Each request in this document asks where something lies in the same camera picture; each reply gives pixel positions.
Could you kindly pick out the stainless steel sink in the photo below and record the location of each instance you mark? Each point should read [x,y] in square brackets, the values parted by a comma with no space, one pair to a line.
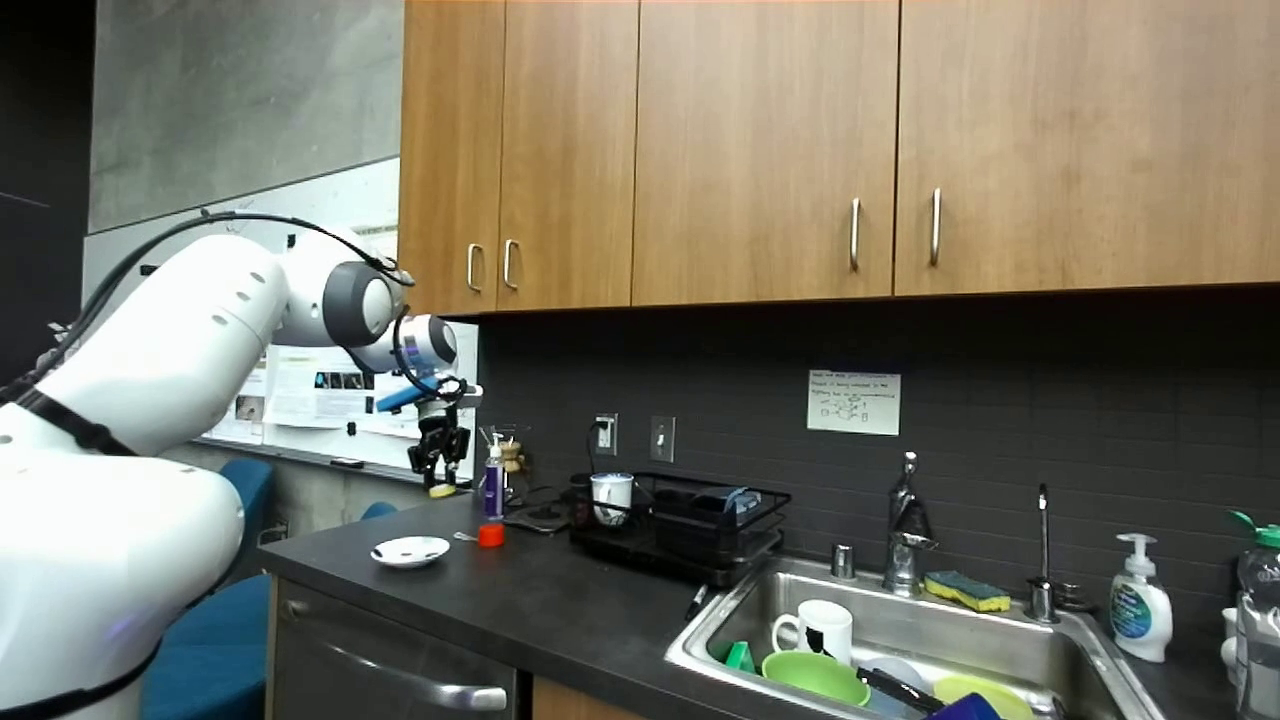
[934,624]

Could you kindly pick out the blue plastic dish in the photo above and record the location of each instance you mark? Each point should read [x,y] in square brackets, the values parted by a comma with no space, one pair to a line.
[962,711]

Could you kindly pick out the white plate blue pattern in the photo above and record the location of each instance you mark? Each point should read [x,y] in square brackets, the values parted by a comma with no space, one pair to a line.
[410,548]

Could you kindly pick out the whiteboard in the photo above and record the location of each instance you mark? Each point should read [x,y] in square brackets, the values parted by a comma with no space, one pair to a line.
[362,201]

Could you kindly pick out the wooden wall cabinet door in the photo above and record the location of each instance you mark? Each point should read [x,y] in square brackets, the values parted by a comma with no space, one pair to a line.
[1094,134]
[565,134]
[432,134]
[762,122]

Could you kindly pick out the blue office chair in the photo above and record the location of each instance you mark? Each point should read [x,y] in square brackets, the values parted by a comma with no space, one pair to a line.
[383,508]
[214,655]

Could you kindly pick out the yellow-green bowl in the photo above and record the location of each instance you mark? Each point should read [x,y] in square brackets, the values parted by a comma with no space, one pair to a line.
[987,693]

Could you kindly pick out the small red cup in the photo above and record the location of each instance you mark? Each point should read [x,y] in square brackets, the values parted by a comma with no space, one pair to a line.
[490,536]

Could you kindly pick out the black dish rack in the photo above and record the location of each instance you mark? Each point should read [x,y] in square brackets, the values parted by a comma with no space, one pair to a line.
[682,533]

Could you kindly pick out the stainless steel dishwasher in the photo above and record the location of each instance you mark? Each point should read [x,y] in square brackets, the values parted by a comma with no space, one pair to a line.
[362,642]

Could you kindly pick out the yellow green sponge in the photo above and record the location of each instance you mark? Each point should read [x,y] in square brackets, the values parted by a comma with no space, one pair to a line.
[964,591]

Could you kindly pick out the tall chrome faucet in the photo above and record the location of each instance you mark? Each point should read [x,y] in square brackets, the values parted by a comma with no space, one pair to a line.
[909,523]

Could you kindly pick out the clear drinking glass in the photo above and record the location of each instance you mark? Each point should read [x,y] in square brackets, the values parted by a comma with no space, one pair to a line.
[740,506]

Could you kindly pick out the green bowl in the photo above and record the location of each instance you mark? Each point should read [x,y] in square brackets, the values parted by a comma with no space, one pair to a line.
[817,679]

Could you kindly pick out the white mug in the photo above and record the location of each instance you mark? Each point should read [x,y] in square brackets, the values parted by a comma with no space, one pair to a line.
[822,624]
[614,499]

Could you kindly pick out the black flat scale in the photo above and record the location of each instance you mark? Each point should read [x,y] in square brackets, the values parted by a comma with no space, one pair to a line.
[545,523]

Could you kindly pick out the small chrome knob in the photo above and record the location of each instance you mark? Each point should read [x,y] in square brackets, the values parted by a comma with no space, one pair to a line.
[843,559]

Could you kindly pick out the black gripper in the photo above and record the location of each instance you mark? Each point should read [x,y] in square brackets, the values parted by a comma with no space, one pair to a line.
[442,420]

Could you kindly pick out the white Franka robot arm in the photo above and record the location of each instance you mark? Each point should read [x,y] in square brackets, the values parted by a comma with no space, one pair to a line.
[161,363]

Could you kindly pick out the white paper note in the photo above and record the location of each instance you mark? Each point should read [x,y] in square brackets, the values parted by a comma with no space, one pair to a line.
[855,403]

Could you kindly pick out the white soap dispenser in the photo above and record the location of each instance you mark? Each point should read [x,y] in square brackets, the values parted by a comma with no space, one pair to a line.
[1143,612]

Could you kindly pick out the thin chrome faucet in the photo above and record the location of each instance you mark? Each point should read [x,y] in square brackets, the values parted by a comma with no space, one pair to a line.
[1040,547]

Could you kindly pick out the purple pump bottle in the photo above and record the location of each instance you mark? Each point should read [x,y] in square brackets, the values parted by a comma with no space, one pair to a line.
[494,485]

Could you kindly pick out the small green cup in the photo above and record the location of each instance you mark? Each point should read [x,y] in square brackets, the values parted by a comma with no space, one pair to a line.
[740,657]

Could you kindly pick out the research poster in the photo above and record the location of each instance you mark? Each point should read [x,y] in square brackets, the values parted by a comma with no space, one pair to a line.
[300,403]

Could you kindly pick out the black utensil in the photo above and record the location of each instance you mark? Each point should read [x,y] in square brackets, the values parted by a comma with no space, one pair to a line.
[901,685]

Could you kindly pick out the white wall outlet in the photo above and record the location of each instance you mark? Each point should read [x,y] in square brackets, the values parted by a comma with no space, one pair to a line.
[662,438]
[607,433]

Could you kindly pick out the clear bottle green cap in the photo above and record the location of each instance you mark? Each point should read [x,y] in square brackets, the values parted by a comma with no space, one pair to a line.
[1256,612]

